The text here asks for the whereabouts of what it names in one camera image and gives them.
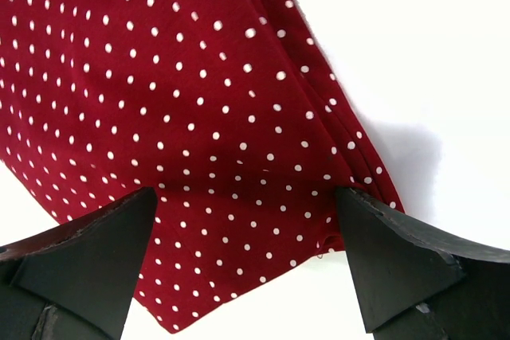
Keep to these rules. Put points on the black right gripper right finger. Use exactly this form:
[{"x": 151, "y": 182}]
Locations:
[{"x": 415, "y": 281}]

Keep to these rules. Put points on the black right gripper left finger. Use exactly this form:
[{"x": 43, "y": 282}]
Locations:
[{"x": 76, "y": 281}]

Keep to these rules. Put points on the red polka dot skirt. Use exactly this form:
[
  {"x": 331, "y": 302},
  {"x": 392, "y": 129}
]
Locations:
[{"x": 227, "y": 108}]

